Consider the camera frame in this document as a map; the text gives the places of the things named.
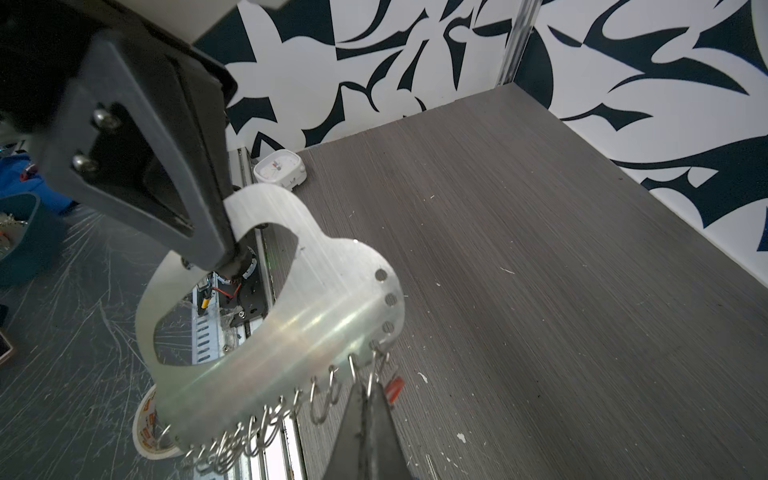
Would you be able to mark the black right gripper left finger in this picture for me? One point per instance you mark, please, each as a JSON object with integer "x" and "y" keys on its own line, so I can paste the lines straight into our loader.
{"x": 347, "y": 460}

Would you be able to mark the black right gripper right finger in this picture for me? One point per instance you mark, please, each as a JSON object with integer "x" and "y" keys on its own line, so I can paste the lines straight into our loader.
{"x": 385, "y": 458}

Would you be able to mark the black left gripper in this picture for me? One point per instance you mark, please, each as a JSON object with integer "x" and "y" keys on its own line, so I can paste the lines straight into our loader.
{"x": 138, "y": 133}

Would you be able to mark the red key tag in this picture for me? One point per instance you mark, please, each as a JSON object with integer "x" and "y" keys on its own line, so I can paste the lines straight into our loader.
{"x": 393, "y": 389}

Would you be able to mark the silver metal key holder plate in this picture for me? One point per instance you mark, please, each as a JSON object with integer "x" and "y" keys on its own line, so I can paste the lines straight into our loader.
{"x": 340, "y": 298}

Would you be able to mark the blue cloth on bench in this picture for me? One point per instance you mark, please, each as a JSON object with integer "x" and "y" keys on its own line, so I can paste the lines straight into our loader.
{"x": 19, "y": 175}

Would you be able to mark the teal round device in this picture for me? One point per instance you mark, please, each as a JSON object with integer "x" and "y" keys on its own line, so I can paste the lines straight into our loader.
{"x": 31, "y": 238}

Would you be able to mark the white kitchen timer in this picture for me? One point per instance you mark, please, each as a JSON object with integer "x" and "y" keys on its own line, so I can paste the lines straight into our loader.
{"x": 283, "y": 168}

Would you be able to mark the beige tape roll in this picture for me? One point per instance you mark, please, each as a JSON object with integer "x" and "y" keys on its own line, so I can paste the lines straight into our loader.
{"x": 146, "y": 431}

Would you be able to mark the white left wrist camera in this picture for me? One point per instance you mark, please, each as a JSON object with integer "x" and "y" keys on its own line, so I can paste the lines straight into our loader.
{"x": 188, "y": 20}

